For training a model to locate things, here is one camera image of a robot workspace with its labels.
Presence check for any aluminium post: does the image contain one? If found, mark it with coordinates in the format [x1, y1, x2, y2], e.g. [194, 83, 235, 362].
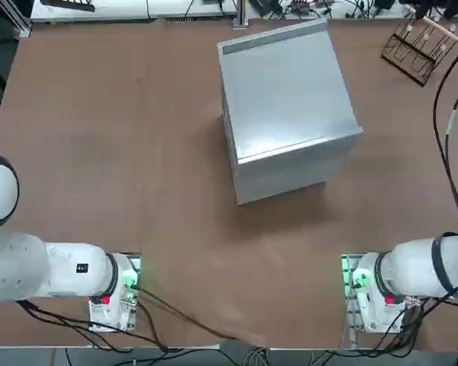
[231, 0, 250, 31]

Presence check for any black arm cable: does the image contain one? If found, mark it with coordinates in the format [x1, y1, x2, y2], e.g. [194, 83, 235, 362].
[433, 22, 458, 234]

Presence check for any gray metal cabinet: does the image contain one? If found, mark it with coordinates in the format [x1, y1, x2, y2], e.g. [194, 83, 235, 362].
[216, 18, 363, 207]

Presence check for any black wire cup rack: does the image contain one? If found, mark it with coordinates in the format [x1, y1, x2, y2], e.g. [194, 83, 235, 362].
[380, 14, 458, 88]

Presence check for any white workbench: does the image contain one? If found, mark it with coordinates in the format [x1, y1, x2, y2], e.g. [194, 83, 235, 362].
[30, 0, 238, 21]

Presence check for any black base cable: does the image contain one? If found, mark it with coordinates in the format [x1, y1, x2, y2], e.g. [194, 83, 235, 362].
[135, 285, 241, 342]

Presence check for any aluminium frame profile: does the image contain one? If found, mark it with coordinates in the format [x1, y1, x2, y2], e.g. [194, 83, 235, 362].
[0, 0, 34, 38]

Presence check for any red black connector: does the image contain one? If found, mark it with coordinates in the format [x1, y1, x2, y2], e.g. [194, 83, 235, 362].
[288, 0, 316, 16]

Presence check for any long dark power brick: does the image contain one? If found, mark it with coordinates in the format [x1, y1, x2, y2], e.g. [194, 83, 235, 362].
[249, 0, 282, 17]

